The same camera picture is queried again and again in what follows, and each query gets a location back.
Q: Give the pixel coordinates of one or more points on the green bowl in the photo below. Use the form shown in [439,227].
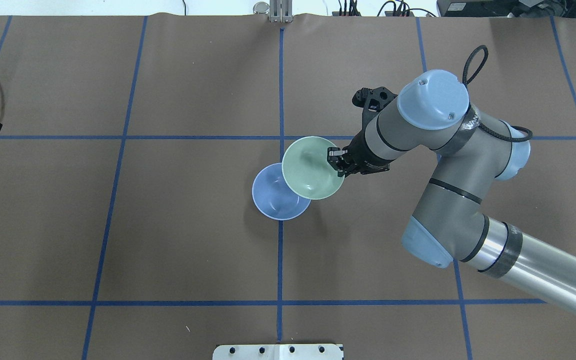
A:
[306,169]

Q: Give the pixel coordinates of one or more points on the aluminium frame post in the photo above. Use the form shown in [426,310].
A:
[280,11]

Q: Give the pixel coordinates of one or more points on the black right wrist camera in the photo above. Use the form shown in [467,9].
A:
[372,101]

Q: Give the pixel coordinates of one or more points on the blue bowl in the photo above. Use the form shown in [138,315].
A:
[273,197]

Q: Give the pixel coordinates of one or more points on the black laptop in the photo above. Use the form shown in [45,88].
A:
[507,8]

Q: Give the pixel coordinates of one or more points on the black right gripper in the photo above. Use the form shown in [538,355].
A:
[361,159]

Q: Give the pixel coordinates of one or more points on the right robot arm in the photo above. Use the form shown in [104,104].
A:
[475,149]

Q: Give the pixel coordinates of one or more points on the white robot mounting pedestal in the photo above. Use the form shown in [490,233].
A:
[300,351]

